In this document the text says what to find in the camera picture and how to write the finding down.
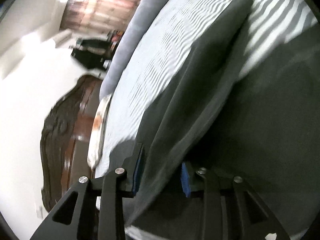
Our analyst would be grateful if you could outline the dark grey denim pants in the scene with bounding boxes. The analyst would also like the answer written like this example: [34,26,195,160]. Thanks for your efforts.
[111,0,319,239]

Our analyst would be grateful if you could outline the floral white orange pillow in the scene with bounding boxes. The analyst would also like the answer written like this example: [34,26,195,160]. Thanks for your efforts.
[87,94,113,170]

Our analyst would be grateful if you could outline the dark carved wooden headboard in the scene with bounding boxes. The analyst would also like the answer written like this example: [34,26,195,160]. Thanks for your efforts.
[40,74,102,212]

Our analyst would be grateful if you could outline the dark clothes hanging on rack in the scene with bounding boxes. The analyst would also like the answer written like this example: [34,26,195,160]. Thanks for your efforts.
[69,30,124,72]

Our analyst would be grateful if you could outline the pink patterned window curtain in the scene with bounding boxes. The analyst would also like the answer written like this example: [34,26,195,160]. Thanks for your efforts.
[60,0,141,34]

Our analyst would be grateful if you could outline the grey long bolster pillow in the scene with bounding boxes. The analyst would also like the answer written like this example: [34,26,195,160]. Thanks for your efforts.
[99,0,169,100]

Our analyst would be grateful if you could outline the grey white striped bed sheet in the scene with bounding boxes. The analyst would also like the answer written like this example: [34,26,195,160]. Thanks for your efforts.
[96,0,318,240]

